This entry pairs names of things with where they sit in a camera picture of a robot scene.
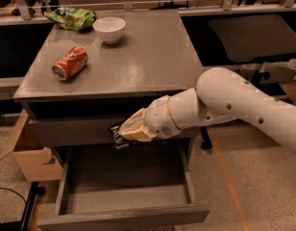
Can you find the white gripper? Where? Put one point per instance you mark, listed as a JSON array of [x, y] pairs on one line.
[[160, 119]]

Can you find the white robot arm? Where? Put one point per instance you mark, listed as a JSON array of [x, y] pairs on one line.
[[220, 95]]

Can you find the open grey lower drawer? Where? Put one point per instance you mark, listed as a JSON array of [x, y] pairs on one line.
[[103, 189]]

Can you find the grey drawer cabinet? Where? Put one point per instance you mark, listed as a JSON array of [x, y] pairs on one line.
[[154, 57]]

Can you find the closed grey upper drawer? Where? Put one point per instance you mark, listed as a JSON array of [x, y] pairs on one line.
[[75, 130]]

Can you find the orange crushed soda can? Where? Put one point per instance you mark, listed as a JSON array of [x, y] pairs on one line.
[[72, 63]]

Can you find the white ceramic bowl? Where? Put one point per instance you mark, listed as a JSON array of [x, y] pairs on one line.
[[109, 29]]

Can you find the brown cardboard box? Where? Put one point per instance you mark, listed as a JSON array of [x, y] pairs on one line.
[[37, 162]]

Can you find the green chip bag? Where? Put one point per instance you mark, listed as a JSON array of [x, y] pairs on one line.
[[73, 19]]

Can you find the metal railing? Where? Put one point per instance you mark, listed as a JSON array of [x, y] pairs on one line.
[[148, 0]]

